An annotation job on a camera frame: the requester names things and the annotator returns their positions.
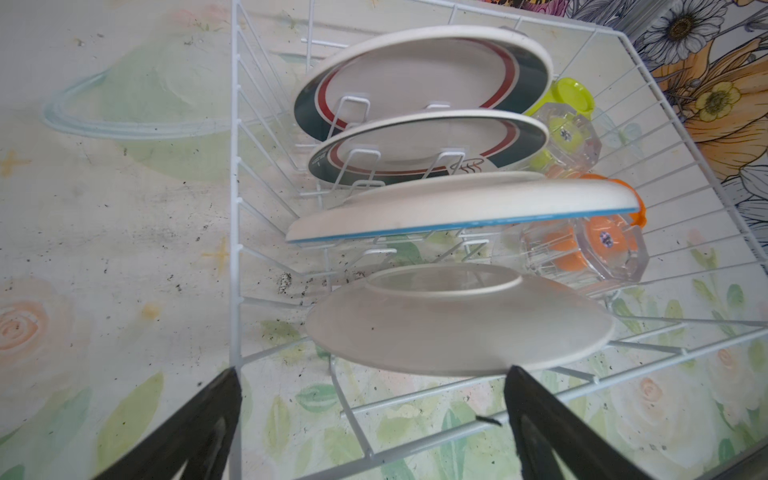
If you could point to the front red green rimmed plate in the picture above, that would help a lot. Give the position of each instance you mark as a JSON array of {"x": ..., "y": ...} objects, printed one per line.
[{"x": 428, "y": 144}]

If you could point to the watermelon pattern plate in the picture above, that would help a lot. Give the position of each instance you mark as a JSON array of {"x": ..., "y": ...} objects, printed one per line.
[{"x": 463, "y": 201}]

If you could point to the rear red green rimmed plate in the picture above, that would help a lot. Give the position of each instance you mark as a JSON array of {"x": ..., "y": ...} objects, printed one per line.
[{"x": 398, "y": 73}]

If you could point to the red green rimmed plate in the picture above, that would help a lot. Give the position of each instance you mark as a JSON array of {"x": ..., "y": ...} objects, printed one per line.
[
  {"x": 398, "y": 73},
  {"x": 428, "y": 144}
]

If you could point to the green plastic bowl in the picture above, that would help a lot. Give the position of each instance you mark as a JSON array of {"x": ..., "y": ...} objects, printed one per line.
[{"x": 570, "y": 92}]

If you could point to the white plate green rim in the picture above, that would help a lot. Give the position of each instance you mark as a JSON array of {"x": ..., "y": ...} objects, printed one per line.
[{"x": 458, "y": 320}]

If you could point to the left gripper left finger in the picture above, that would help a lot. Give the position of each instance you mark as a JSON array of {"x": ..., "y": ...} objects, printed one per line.
[{"x": 194, "y": 443}]

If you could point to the orange plastic bowl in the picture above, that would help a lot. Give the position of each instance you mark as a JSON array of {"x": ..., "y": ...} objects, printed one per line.
[{"x": 606, "y": 237}]

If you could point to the white wire dish rack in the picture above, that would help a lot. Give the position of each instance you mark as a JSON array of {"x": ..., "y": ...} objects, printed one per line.
[{"x": 680, "y": 389}]

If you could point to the clear glass near orange bowl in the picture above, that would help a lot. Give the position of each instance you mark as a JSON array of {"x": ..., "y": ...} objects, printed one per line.
[{"x": 524, "y": 248}]

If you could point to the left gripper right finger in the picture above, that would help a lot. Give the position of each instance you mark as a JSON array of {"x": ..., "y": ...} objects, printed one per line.
[{"x": 546, "y": 431}]

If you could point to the clear glass near green bowl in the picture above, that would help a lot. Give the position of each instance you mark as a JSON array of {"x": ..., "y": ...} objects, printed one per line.
[{"x": 573, "y": 147}]

